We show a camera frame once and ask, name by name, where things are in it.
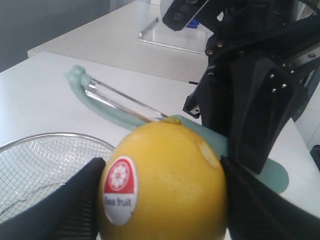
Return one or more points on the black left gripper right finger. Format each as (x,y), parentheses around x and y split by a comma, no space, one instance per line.
(255,212)

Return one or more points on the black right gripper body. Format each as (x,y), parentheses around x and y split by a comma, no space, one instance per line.
(272,26)

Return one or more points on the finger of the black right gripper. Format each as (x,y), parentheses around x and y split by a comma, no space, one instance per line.
(216,99)
(264,99)

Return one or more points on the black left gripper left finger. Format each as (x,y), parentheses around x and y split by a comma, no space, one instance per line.
(69,213)

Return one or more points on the yellow lemon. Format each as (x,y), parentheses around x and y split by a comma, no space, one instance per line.
(162,182)

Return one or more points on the teal handled peeler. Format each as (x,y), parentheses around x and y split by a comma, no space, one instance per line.
(129,113)

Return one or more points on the clear acrylic stand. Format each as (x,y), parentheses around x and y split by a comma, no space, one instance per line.
(192,40)

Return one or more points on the white side table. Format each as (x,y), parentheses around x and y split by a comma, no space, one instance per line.
(112,40)

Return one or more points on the oval wire mesh basket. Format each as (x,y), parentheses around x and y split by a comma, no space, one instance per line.
(33,167)

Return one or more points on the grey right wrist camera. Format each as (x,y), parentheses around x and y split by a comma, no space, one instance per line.
(177,14)

